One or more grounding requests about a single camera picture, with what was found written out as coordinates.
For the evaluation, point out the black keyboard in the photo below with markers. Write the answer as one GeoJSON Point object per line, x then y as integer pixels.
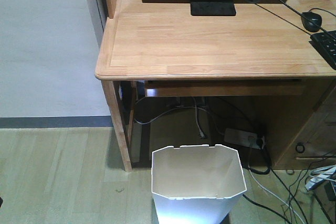
{"type": "Point", "coordinates": [325, 46]}

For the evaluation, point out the wooden drawer cabinet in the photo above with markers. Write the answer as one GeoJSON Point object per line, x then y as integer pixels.
{"type": "Point", "coordinates": [314, 143]}

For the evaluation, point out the wooden desk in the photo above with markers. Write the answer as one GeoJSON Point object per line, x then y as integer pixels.
{"type": "Point", "coordinates": [263, 52]}

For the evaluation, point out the black monitor with stand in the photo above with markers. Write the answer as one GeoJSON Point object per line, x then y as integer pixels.
{"type": "Point", "coordinates": [212, 8]}

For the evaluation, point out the white plastic trash bin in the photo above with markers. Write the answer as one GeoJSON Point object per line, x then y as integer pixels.
{"type": "Point", "coordinates": [196, 183]}

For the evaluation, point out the white power strip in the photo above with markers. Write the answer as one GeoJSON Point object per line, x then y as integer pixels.
{"type": "Point", "coordinates": [244, 138]}

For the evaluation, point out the black computer mouse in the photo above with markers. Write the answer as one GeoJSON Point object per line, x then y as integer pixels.
{"type": "Point", "coordinates": [311, 21]}

